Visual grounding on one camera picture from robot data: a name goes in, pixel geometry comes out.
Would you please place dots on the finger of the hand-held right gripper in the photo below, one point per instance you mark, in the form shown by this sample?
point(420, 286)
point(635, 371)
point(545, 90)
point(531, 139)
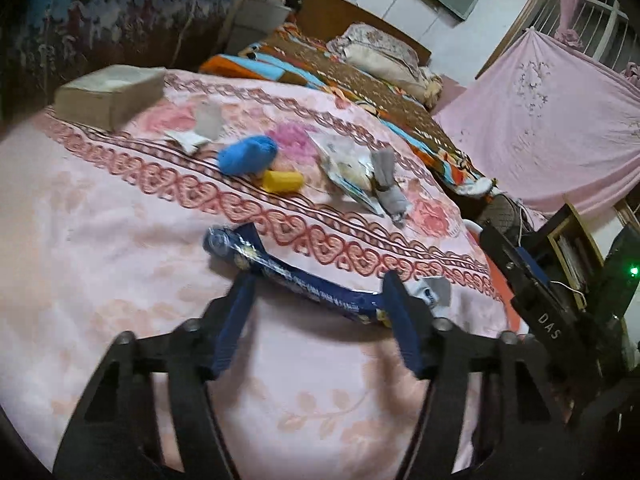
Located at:
point(505, 260)
point(542, 280)

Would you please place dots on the clear plastic wrapper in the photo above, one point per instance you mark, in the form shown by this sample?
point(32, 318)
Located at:
point(340, 165)

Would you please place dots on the wooden headboard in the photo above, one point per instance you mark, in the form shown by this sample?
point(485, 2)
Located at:
point(330, 5)

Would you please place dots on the tan cardboard box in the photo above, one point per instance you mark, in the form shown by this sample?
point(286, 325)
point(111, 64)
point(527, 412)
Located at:
point(95, 105)

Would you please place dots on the beige paper sachet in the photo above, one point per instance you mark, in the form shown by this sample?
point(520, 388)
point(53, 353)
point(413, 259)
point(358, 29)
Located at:
point(187, 141)

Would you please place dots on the stack of books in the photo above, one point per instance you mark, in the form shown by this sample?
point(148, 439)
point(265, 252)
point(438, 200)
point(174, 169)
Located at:
point(572, 260)

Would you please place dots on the blue snack wrapper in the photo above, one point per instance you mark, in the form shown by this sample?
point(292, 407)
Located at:
point(280, 270)

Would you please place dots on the grey sock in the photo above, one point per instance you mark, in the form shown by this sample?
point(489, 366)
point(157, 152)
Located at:
point(387, 195)

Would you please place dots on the grey storage box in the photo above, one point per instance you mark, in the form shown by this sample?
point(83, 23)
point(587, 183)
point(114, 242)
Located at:
point(260, 20)

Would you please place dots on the blue crumpled cloth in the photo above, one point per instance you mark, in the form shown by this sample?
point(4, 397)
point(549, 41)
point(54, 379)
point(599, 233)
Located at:
point(245, 155)

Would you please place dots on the colourful cartoon blanket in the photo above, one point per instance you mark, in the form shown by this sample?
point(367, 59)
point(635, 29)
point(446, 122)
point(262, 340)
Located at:
point(350, 75)

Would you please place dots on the quilted bag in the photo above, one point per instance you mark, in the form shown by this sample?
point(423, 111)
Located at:
point(505, 212)

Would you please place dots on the wooden shelf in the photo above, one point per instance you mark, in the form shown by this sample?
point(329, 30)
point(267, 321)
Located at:
point(575, 220)

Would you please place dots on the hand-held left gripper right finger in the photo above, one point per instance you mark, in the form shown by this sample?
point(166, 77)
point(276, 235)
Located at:
point(400, 320)

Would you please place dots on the pink floral blanket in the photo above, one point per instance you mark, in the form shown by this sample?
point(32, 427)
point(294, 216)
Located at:
point(100, 235)

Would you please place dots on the floral pillow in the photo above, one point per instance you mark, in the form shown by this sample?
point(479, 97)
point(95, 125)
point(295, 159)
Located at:
point(385, 60)

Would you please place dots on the white window grille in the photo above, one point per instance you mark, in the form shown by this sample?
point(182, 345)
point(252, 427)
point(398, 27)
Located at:
point(610, 15)

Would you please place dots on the small white grey sachet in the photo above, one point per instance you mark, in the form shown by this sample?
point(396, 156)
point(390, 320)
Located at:
point(435, 292)

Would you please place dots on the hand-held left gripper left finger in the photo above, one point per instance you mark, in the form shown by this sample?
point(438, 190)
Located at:
point(234, 320)

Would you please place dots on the pink hanging sheet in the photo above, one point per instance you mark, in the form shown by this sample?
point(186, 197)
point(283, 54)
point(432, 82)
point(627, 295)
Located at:
point(550, 125)

